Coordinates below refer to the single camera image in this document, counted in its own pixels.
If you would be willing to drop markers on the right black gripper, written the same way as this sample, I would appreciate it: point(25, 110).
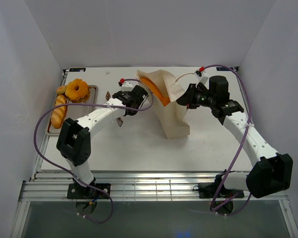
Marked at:
point(188, 96)

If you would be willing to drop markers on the long orange bread loaf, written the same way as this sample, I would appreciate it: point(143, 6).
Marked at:
point(156, 91)

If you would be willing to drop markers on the beige paper bag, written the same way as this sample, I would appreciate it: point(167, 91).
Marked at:
point(171, 116)

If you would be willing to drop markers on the metal tongs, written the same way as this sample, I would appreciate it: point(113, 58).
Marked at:
point(118, 120)

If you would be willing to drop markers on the orange ring bread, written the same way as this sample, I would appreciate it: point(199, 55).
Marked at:
point(76, 89)

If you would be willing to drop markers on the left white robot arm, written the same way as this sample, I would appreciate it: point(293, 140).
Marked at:
point(74, 142)

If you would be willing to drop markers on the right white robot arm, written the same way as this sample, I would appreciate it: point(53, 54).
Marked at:
point(271, 171)

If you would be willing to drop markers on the striped baguette bread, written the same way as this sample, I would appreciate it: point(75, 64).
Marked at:
point(58, 114)

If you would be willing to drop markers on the metal tray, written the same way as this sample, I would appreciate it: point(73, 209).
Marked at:
point(75, 112)

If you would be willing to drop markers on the small round bun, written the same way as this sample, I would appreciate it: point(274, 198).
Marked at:
point(61, 90)

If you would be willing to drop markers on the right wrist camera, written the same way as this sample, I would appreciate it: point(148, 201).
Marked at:
point(201, 76)

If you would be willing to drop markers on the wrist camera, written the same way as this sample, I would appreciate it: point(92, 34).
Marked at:
point(125, 86)
point(201, 76)

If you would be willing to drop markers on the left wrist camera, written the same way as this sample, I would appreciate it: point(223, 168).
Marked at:
point(125, 86)

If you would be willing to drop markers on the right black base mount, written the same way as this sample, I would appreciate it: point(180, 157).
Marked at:
point(208, 190)

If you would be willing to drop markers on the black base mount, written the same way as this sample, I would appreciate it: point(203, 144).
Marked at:
point(76, 191)
point(208, 190)

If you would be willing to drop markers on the aluminium frame rail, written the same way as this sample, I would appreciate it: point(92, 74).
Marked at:
point(125, 186)

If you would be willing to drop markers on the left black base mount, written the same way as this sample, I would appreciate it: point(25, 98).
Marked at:
point(76, 191)

